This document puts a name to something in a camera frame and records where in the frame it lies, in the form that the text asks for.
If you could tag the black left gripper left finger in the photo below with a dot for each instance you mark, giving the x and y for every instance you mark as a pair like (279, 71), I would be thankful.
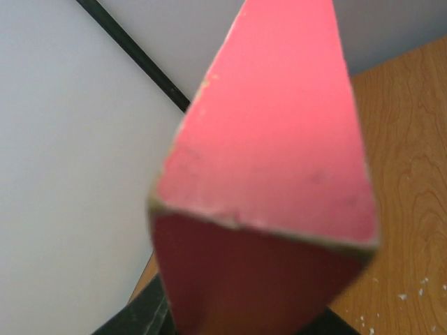
(148, 313)

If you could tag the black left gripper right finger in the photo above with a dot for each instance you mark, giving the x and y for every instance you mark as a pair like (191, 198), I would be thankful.
(329, 323)

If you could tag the pink wooden picture frame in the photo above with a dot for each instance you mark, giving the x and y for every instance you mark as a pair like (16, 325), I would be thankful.
(263, 211)

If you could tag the black aluminium enclosure frame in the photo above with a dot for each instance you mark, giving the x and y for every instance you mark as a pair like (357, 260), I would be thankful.
(102, 17)

